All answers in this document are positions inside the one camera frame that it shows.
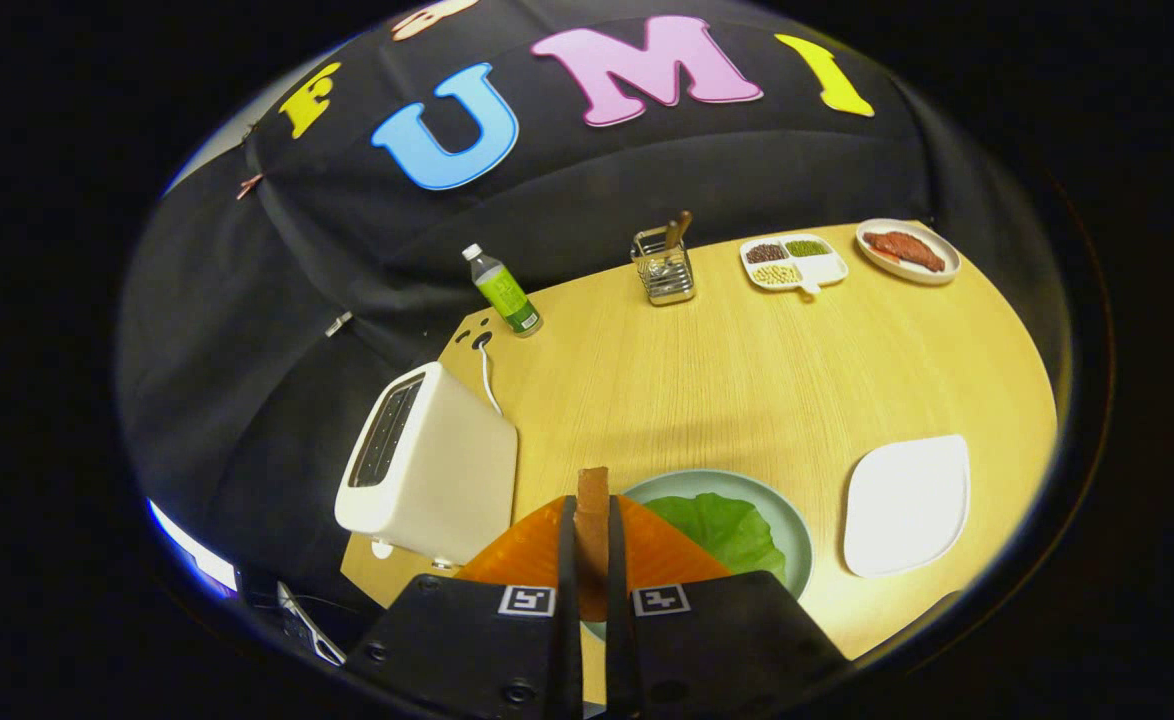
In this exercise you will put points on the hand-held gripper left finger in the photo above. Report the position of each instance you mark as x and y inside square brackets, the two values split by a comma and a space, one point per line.
[569, 600]

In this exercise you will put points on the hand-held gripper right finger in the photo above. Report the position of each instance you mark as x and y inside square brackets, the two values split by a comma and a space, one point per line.
[617, 600]

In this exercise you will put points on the bread slice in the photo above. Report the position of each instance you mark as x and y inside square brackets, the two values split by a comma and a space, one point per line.
[593, 520]

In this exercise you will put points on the green lettuce leaf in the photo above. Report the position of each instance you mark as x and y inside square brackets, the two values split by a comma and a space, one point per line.
[727, 530]

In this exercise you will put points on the pale green round plate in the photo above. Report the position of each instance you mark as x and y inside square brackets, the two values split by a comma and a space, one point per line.
[672, 484]

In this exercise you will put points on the white toaster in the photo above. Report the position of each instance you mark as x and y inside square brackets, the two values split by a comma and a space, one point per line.
[442, 470]

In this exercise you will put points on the square white plate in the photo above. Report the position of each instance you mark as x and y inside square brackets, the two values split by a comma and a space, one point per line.
[907, 505]

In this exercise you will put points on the green label plastic bottle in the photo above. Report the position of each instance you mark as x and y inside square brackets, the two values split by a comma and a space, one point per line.
[504, 293]

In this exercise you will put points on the metal utensil holder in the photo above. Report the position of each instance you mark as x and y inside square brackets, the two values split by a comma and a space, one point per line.
[665, 275]

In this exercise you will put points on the white cloth clip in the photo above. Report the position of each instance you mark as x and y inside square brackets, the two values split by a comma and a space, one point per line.
[337, 323]

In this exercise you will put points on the wooden utensils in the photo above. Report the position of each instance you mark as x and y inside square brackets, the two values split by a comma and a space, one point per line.
[677, 230]

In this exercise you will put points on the computer monitor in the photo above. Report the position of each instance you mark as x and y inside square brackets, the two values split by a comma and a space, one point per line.
[192, 548]

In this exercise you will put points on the white divided dish with beans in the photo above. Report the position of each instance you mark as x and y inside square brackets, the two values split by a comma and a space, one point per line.
[795, 262]

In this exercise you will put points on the black backdrop cloth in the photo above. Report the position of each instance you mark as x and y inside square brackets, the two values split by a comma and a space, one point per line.
[277, 300]

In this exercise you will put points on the round white plate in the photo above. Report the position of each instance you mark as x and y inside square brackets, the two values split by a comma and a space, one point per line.
[882, 262]

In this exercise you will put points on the red meat slice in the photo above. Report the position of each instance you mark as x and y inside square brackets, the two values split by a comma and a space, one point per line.
[905, 250]

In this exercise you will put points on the pink cloth clip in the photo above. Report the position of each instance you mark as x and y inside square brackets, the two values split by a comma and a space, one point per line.
[249, 186]

